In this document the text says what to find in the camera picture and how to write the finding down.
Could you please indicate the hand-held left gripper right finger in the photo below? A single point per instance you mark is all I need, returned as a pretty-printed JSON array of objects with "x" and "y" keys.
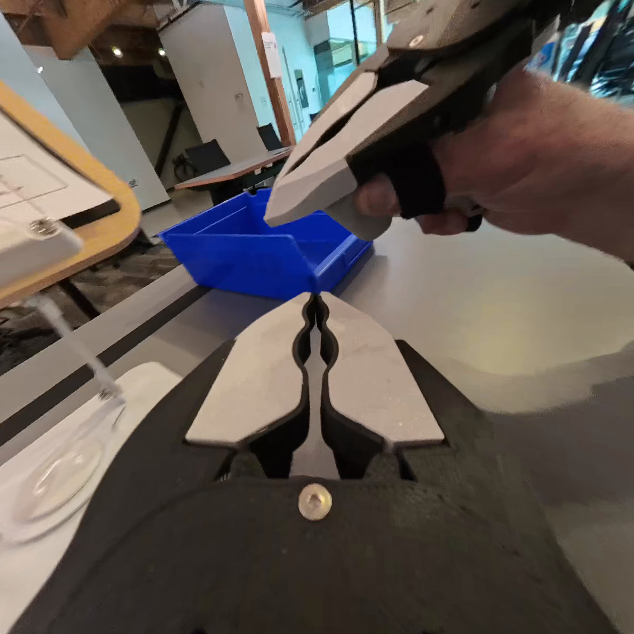
[{"x": 381, "y": 391}]

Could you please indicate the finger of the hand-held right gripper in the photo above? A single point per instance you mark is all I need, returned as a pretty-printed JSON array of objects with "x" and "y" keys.
[
  {"x": 346, "y": 96},
  {"x": 337, "y": 163}
]

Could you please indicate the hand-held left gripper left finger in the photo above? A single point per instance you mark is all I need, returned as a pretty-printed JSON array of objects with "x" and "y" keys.
[{"x": 247, "y": 386}]

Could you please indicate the blue plastic bin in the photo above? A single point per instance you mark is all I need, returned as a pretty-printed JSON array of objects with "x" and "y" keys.
[{"x": 237, "y": 257}]

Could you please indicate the long office desk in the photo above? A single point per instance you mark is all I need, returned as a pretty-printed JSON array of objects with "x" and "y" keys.
[{"x": 233, "y": 168}]

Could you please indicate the grey desk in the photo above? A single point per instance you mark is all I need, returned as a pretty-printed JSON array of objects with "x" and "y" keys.
[{"x": 446, "y": 297}]

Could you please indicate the person's right hand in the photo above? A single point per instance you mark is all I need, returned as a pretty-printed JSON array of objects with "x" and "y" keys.
[{"x": 535, "y": 163}]

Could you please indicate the black floor lamp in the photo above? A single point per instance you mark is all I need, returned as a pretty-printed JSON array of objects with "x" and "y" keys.
[{"x": 353, "y": 29}]

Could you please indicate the black office chair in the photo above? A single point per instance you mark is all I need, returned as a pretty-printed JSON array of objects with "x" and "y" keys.
[
  {"x": 270, "y": 136},
  {"x": 208, "y": 156}
]

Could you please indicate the wooden pillar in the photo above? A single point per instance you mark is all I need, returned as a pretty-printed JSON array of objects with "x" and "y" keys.
[{"x": 270, "y": 99}]

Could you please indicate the white paper notice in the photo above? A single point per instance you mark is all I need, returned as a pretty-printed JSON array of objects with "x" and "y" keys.
[{"x": 271, "y": 54}]

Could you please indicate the clear suction cup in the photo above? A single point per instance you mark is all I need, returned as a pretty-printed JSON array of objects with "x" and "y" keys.
[{"x": 59, "y": 475}]

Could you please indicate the white sheet clip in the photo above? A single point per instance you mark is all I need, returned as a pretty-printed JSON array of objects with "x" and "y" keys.
[{"x": 29, "y": 252}]

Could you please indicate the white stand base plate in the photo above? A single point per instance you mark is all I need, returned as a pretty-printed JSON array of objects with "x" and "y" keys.
[{"x": 138, "y": 391}]

